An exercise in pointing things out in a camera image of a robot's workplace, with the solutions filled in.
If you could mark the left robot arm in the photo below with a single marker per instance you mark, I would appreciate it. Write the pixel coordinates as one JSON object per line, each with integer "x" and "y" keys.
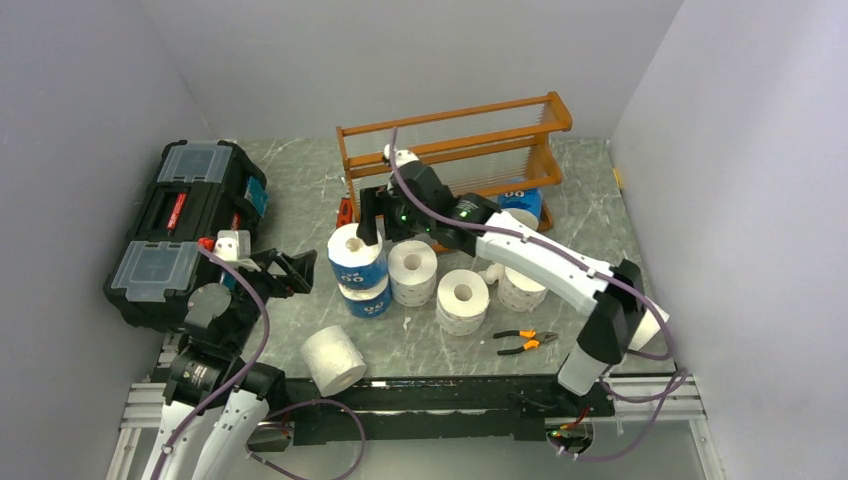
{"x": 215, "y": 397}

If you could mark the white plastic pipe fitting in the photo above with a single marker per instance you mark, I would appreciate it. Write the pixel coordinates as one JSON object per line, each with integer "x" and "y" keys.
{"x": 492, "y": 273}

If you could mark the orange handled pliers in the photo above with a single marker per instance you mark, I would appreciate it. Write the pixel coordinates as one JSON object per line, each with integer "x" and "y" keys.
{"x": 532, "y": 340}

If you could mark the black plastic toolbox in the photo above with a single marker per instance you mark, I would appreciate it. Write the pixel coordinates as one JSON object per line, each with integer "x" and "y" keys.
{"x": 198, "y": 189}

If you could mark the blue paper roll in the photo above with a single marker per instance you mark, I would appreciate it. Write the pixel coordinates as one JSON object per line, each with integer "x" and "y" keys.
{"x": 524, "y": 205}
{"x": 368, "y": 303}
{"x": 355, "y": 264}

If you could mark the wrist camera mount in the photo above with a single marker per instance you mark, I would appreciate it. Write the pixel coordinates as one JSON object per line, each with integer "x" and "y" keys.
{"x": 401, "y": 157}
{"x": 229, "y": 250}

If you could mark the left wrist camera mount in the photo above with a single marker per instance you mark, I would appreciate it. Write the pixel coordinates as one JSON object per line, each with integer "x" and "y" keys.
{"x": 229, "y": 250}

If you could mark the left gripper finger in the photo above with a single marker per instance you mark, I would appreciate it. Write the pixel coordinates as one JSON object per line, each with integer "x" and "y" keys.
{"x": 301, "y": 265}
{"x": 291, "y": 284}

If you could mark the orange wooden shelf rack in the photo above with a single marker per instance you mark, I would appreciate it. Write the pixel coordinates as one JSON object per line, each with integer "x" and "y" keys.
{"x": 487, "y": 150}

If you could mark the plain white paper roll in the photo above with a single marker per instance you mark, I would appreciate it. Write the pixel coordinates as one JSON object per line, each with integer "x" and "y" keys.
{"x": 333, "y": 361}

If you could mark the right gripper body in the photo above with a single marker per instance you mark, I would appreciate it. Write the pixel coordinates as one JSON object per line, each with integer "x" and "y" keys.
{"x": 403, "y": 223}

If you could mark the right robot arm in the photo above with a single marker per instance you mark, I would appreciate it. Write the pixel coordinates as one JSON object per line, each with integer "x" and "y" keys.
{"x": 611, "y": 296}

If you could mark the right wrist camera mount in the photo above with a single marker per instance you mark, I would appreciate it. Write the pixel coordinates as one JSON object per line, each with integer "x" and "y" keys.
{"x": 401, "y": 157}

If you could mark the red handled wrench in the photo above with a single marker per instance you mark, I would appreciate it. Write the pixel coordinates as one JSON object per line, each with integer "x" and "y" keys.
{"x": 345, "y": 212}

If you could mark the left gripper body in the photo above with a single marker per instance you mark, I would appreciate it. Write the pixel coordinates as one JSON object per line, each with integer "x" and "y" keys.
{"x": 265, "y": 282}

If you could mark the white floral paper roll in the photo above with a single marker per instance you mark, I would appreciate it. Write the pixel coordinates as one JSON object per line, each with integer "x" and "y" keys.
{"x": 518, "y": 292}
{"x": 412, "y": 268}
{"x": 462, "y": 302}

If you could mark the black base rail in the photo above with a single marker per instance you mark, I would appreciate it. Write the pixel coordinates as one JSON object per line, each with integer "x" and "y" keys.
{"x": 521, "y": 407}

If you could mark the white paper roll at edge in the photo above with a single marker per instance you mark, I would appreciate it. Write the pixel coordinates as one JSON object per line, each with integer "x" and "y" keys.
{"x": 648, "y": 327}

